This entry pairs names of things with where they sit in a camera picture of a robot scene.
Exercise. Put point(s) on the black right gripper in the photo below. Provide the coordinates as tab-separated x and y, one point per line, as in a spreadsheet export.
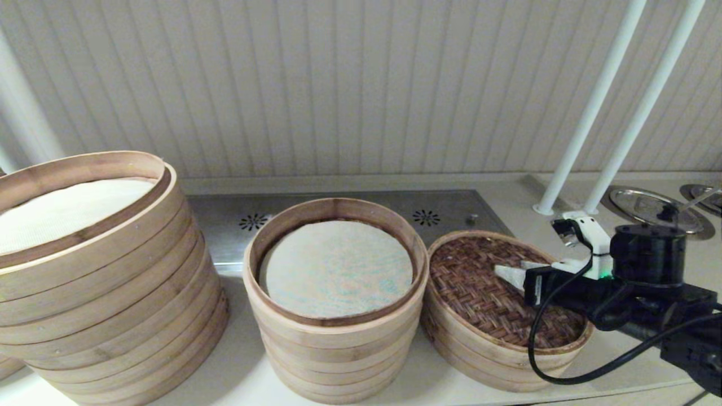
564	293

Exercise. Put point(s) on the woven bamboo steamer lid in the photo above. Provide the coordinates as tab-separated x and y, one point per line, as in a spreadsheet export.
474	293

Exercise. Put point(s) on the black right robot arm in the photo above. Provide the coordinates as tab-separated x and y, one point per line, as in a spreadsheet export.
648	254

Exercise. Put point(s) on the small bamboo steamer basket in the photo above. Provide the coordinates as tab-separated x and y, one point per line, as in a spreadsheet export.
479	373

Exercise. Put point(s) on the round steel recessed lid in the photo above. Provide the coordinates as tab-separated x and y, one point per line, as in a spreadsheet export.
694	192
637	203

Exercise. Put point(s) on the white mesh steamer liner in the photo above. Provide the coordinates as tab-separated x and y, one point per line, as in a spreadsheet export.
338	270

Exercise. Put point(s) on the medium bamboo steamer stack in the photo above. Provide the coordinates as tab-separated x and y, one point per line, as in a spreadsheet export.
338	349

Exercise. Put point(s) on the large bamboo steamer stack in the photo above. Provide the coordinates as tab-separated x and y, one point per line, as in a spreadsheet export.
113	293

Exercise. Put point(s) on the white cloth steamer liner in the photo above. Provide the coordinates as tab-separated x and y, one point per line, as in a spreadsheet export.
56	214

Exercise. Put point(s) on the small metal knob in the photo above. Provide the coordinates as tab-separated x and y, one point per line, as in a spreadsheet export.
472	217

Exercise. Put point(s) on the white metal pole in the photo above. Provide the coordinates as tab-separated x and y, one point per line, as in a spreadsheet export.
589	113
640	113

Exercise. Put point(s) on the stainless steel vented plate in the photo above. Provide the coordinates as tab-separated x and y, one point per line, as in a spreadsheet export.
225	248

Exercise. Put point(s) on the white round pillar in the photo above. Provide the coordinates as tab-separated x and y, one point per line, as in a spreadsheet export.
22	113

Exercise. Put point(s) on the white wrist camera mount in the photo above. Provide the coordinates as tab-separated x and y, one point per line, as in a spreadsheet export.
592	237

